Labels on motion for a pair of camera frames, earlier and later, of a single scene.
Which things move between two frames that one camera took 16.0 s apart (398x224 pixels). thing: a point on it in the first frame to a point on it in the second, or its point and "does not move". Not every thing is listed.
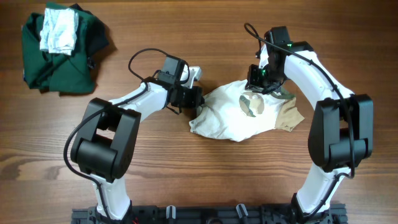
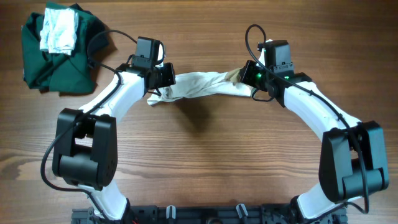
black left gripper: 193,102 to 169,79
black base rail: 211,214 does not move
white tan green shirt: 236,114 to 201,84
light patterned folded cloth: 58,32 does not move
